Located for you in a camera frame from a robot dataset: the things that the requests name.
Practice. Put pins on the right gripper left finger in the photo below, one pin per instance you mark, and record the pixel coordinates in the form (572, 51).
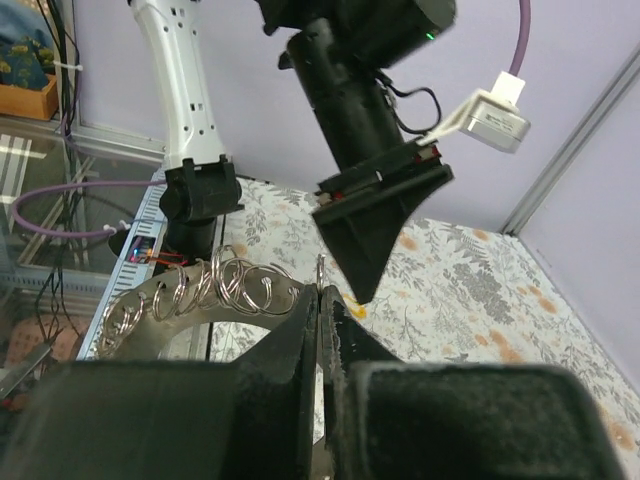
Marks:
(248, 419)

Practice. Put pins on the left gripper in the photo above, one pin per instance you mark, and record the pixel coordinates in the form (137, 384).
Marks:
(362, 210)

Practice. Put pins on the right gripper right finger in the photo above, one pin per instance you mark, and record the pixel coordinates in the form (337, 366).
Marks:
(390, 419)

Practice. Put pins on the metal ring key organizer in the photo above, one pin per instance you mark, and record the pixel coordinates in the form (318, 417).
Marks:
(139, 323)

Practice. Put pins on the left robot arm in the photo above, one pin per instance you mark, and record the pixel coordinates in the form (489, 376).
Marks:
(296, 91)

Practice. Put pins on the aluminium front rail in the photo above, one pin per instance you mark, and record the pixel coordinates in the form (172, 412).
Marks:
(149, 222)

